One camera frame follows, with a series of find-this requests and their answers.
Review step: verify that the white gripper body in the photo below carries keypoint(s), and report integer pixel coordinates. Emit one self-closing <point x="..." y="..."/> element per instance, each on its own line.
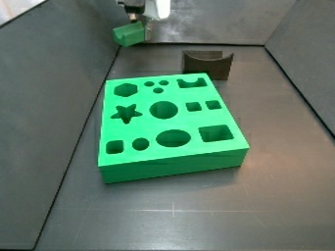
<point x="153" y="9"/>

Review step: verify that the green arch object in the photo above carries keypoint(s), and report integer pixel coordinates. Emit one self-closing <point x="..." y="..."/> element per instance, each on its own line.
<point x="129" y="34"/>

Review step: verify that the black arch fixture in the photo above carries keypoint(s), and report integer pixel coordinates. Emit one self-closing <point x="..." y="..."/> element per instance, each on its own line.
<point x="209" y="62"/>

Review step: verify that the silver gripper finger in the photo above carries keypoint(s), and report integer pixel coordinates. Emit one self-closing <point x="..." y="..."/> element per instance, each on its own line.
<point x="147" y="24"/>
<point x="132" y="17"/>

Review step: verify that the green shape sorter block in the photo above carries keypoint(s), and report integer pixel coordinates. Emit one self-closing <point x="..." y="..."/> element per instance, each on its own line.
<point x="165" y="126"/>

